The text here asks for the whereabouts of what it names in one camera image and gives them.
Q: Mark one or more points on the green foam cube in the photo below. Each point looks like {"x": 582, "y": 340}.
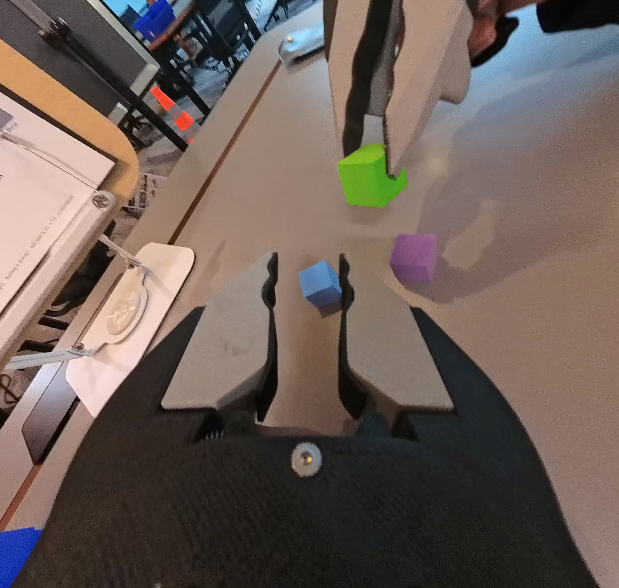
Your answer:
{"x": 362, "y": 181}

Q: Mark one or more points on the orange traffic cone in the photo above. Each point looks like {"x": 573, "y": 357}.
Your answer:
{"x": 176, "y": 114}

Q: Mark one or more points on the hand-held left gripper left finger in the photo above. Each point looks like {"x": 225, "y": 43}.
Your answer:
{"x": 222, "y": 351}

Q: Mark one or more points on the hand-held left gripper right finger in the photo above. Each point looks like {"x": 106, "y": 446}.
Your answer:
{"x": 396, "y": 355}

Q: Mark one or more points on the person's right forearm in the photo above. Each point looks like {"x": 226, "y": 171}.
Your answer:
{"x": 580, "y": 12}

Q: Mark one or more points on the white document stand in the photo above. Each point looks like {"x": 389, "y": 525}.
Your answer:
{"x": 164, "y": 268}

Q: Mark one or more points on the silver metal object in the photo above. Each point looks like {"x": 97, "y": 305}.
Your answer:
{"x": 302, "y": 46}

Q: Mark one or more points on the purple foam cube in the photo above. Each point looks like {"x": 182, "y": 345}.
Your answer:
{"x": 413, "y": 259}

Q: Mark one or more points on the printed instruction sheet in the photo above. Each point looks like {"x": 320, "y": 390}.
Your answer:
{"x": 43, "y": 196}

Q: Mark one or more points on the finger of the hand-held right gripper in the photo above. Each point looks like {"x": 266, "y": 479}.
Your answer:
{"x": 425, "y": 41}
{"x": 346, "y": 26}

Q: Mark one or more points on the printed paper sheet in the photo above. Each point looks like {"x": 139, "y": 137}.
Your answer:
{"x": 143, "y": 196}

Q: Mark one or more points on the grey partition panel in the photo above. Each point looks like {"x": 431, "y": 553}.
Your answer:
{"x": 87, "y": 41}

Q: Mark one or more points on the small blue storage bin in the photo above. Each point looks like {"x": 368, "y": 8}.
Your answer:
{"x": 154, "y": 19}

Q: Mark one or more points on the light blue foam cube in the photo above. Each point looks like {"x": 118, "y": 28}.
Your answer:
{"x": 317, "y": 283}

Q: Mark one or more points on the blue plastic bin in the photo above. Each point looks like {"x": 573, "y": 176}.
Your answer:
{"x": 17, "y": 556}

